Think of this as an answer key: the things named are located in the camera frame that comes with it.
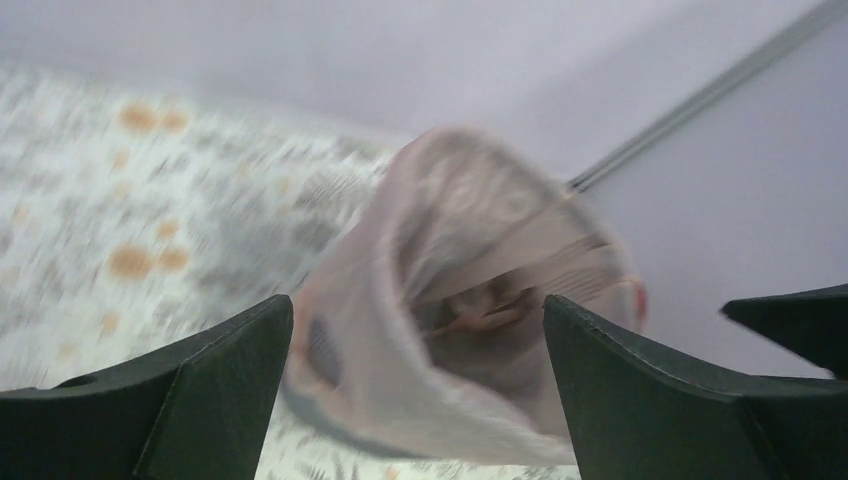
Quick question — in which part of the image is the pink plastic trash bag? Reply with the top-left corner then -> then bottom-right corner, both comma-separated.
290,128 -> 646,467

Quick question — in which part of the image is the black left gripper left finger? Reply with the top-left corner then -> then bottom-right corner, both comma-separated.
1,295 -> 293,479

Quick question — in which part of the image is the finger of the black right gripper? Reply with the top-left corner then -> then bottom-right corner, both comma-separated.
721,284 -> 847,379

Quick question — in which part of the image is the floral patterned table mat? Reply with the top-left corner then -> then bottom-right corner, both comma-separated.
0,63 -> 578,480

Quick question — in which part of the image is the grey mesh trash bin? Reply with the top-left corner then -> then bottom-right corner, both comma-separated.
279,318 -> 425,460

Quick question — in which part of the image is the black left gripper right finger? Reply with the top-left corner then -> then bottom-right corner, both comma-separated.
543,296 -> 847,479

